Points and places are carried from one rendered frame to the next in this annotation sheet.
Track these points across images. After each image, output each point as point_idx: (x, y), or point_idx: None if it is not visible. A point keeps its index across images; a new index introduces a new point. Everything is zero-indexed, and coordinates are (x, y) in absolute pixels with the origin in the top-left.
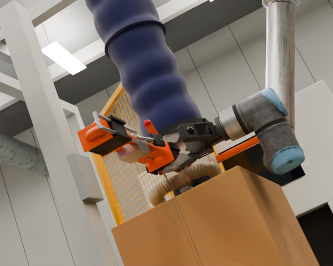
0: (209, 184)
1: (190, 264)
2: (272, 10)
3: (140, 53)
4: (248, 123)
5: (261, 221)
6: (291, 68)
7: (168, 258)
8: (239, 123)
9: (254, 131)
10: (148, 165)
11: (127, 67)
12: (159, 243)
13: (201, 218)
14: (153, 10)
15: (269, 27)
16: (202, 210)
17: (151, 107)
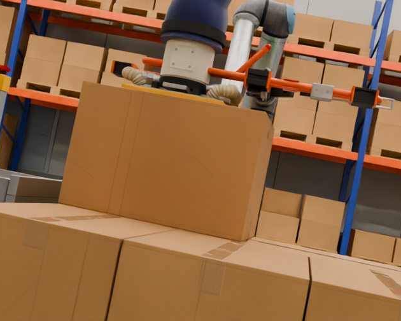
0: (272, 128)
1: (260, 172)
2: (253, 28)
3: None
4: (272, 104)
5: (267, 169)
6: None
7: (261, 160)
8: (274, 101)
9: (265, 109)
10: (269, 83)
11: None
12: (263, 146)
13: (267, 147)
14: None
15: (249, 36)
16: (268, 142)
17: (225, 7)
